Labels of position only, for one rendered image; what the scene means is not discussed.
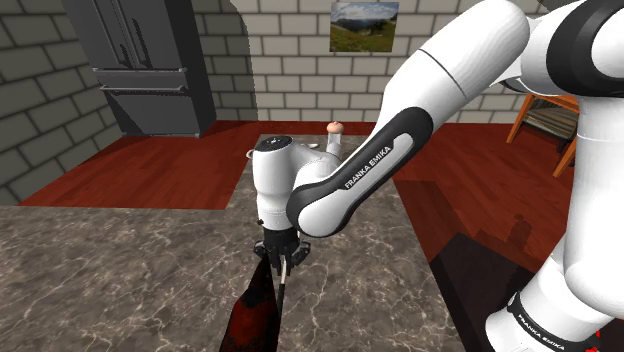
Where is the wooden chair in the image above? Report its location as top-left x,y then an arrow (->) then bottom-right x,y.
505,91 -> 582,179

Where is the landscape wall picture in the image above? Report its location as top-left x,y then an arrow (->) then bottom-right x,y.
329,0 -> 400,54

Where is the dark robot stand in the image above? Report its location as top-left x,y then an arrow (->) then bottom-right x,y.
427,231 -> 548,352

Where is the clear bottle pink cap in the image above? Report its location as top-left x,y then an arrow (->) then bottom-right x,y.
324,121 -> 346,159

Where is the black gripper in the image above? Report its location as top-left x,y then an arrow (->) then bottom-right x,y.
252,226 -> 312,278

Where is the dark grey refrigerator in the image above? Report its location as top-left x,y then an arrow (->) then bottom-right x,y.
61,0 -> 219,140

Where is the dark red black long object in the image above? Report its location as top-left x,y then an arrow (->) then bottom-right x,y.
217,255 -> 283,352

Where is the thin black white stick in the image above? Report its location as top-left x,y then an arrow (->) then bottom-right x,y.
275,258 -> 289,324

